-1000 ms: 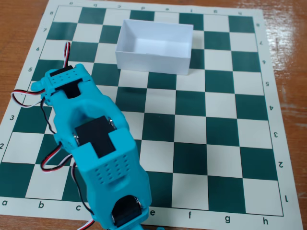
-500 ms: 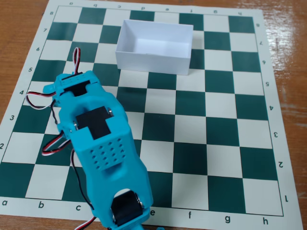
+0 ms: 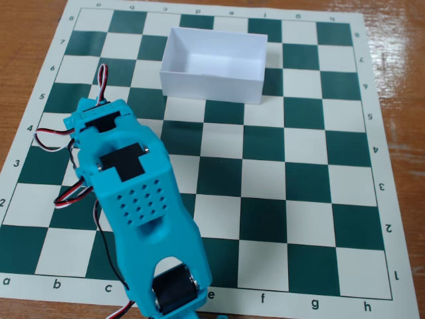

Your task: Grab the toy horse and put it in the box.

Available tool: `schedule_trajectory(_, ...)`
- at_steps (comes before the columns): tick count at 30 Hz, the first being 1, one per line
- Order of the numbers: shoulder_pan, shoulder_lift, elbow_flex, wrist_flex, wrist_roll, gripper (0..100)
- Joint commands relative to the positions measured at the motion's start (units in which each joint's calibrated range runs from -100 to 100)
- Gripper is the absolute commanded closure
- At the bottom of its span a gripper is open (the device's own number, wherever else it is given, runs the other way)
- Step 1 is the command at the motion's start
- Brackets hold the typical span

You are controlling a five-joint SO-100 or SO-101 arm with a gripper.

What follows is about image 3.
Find white rectangular open box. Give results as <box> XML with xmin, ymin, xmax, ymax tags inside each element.
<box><xmin>159</xmin><ymin>27</ymin><xmax>269</xmax><ymax>106</ymax></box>

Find looped red white black cable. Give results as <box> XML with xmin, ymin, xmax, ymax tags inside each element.
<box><xmin>98</xmin><ymin>63</ymin><xmax>110</xmax><ymax>106</ymax></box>

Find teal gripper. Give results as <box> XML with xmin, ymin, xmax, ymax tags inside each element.
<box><xmin>62</xmin><ymin>97</ymin><xmax>137</xmax><ymax>149</ymax></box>

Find green and white chessboard mat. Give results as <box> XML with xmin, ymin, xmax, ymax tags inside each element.
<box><xmin>0</xmin><ymin>0</ymin><xmax>418</xmax><ymax>318</ymax></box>

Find red white black cable bundle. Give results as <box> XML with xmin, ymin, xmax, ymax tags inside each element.
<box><xmin>33</xmin><ymin>128</ymin><xmax>137</xmax><ymax>319</ymax></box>

